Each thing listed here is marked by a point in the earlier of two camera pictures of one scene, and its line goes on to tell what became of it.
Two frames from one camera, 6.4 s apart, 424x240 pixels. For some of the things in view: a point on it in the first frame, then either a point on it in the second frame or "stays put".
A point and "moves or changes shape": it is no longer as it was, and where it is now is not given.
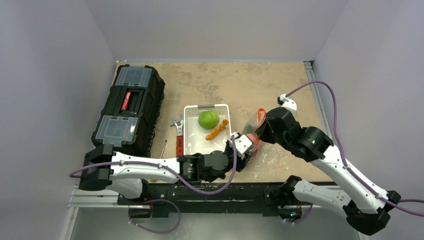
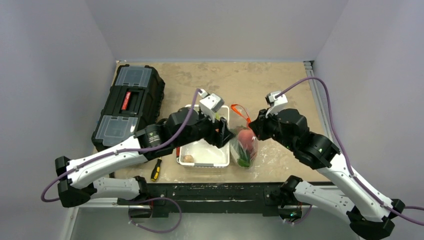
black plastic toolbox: [130, 111] stays put
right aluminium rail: [311, 77] stays put
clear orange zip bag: [259, 144] moves or changes shape
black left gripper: [241, 162] to [220, 137]
